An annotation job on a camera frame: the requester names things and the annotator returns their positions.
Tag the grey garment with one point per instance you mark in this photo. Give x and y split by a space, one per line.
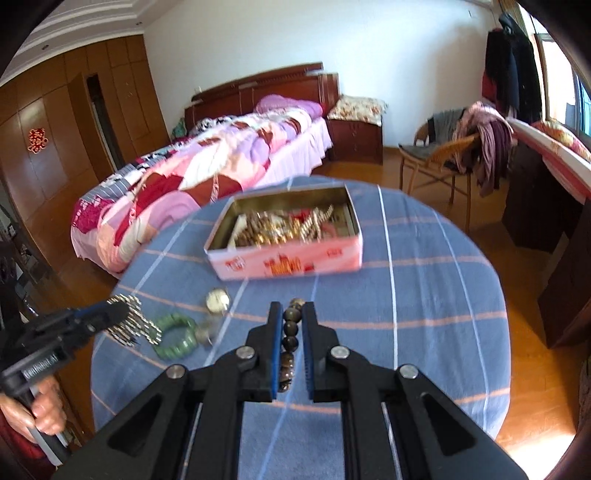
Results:
445 122

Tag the red paper decoration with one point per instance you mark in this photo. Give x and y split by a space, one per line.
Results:
36 141

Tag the green bag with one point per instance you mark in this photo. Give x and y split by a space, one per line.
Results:
178 128

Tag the window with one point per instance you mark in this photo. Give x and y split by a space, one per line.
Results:
563 69

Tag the blue plaid tablecloth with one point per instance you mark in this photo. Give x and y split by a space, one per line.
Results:
415 300

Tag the purple pink clothes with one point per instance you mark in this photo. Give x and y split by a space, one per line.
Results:
489 138

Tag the pink tin box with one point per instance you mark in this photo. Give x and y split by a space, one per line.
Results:
286 267

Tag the pink floral pillow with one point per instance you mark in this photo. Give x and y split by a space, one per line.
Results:
561 136

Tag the wooden wardrobe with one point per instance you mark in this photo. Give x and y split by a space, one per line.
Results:
69 129

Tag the pink patchwork quilt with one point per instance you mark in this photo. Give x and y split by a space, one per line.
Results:
207 157

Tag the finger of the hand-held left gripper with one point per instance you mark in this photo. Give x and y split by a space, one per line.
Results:
101 325
94 310

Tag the wooden nightstand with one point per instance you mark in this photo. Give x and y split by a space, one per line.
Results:
355 138

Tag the wicker chair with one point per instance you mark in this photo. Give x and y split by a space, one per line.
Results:
438 157

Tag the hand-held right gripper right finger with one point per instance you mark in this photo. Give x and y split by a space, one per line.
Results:
308 364

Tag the dark wooden desk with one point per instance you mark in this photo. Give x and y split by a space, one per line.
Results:
545 194

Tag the hanging dark coats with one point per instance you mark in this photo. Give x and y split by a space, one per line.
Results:
512 64

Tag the floral cushion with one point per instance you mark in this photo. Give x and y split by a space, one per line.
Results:
358 108

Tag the silver wristwatch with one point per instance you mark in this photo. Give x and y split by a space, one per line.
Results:
217 300

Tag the purple pillow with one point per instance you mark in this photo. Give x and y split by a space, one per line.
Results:
288 104

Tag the person's left forearm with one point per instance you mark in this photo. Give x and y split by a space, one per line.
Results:
14 454

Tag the person's left hand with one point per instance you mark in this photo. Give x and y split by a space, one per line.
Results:
48 406

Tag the wooden bed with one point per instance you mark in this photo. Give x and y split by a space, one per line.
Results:
258 85

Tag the white paper card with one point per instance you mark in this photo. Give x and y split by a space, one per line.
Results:
240 227

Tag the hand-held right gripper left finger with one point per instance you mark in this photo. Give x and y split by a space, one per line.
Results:
277 360

